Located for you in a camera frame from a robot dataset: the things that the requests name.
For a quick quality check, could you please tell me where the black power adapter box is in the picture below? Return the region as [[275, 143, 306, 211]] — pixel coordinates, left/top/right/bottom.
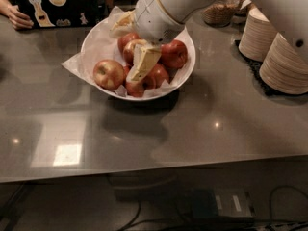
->
[[191, 188, 255, 219]]

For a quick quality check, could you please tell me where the white bowl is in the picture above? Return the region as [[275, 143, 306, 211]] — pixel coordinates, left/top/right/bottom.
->
[[80, 10, 196, 102]]

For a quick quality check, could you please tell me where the red apple back left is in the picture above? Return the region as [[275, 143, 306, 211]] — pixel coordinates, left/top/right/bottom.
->
[[117, 33, 140, 53]]

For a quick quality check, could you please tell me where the black rubber mat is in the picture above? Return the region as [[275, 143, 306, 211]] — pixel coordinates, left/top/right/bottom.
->
[[240, 52, 308, 96]]

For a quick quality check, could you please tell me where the rear paper plate stack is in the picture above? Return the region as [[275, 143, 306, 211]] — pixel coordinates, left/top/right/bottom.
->
[[239, 8, 277, 62]]

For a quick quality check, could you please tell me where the paper plate stack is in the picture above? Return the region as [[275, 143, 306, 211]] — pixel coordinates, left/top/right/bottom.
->
[[239, 8, 277, 62], [259, 34, 308, 95]]

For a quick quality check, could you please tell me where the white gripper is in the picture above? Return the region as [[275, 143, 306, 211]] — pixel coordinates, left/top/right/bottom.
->
[[109, 0, 185, 82]]

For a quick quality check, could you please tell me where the red apple centre top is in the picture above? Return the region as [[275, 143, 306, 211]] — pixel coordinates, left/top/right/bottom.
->
[[123, 39, 146, 65]]

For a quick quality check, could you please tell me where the red apple front right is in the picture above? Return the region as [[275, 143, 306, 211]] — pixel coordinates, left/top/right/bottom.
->
[[148, 64, 169, 88]]

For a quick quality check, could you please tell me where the person's hand at laptop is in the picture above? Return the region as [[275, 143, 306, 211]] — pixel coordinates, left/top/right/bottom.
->
[[0, 0, 34, 30]]

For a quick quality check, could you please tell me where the black laptop with stickers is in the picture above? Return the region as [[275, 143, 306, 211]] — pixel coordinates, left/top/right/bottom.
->
[[15, 0, 100, 29]]

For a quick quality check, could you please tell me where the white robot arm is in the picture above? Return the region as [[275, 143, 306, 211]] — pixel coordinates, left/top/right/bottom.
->
[[110, 0, 308, 60]]

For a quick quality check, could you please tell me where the front paper plate stack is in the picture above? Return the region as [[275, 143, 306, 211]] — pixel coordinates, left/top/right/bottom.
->
[[259, 34, 308, 95]]

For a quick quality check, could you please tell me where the red apple front centre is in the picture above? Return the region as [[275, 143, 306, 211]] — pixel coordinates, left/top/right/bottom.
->
[[125, 76, 156, 97]]

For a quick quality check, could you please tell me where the yellowish red apple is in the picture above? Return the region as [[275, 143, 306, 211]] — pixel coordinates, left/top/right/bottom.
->
[[93, 60, 125, 90]]

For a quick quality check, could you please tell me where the glass jar with nuts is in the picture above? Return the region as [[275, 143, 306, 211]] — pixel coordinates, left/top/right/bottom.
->
[[201, 3, 234, 27]]

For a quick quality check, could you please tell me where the white paper liner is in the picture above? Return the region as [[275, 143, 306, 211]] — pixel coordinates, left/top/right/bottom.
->
[[61, 6, 193, 99]]

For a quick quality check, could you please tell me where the black cable on floor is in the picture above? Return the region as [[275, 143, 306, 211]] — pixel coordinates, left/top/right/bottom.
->
[[116, 185, 308, 231]]

